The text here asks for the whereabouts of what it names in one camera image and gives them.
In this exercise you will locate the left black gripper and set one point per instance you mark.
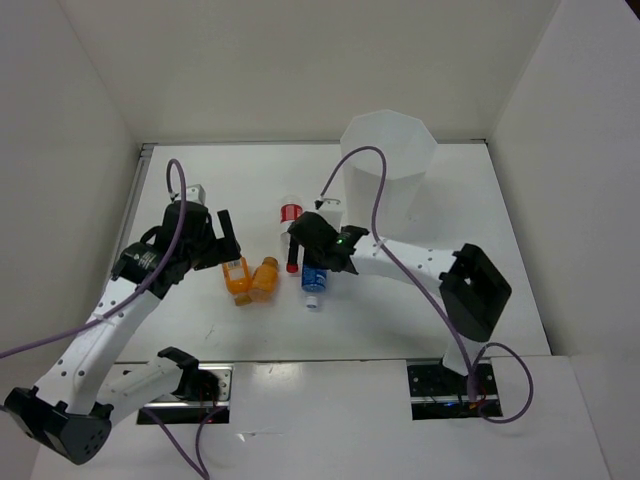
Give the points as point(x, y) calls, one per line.
point(223, 249)

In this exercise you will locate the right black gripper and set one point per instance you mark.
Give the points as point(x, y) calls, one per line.
point(294, 252)

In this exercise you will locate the blue label water bottle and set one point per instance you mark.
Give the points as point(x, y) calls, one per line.
point(313, 284)

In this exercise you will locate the orange plastic bottle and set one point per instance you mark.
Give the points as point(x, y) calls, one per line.
point(265, 280)

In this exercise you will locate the orange bottle with label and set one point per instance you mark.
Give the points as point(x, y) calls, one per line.
point(238, 280)

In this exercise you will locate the red label clear bottle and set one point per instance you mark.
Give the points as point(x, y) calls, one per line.
point(290, 209)

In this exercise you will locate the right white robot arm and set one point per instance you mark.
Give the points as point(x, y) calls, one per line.
point(462, 284)

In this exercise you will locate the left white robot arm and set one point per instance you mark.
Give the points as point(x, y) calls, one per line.
point(72, 409)

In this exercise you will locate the translucent white plastic bin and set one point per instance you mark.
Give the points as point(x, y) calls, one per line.
point(406, 150)

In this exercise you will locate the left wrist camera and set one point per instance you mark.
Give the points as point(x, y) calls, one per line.
point(196, 194)

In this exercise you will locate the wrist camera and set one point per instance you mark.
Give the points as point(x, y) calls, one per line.
point(331, 210)
point(196, 194)

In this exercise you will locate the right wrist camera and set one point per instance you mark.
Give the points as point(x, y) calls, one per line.
point(331, 210)

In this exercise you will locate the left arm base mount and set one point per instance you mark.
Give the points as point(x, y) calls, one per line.
point(212, 396)

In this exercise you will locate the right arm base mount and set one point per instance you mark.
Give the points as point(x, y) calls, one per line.
point(437, 393)

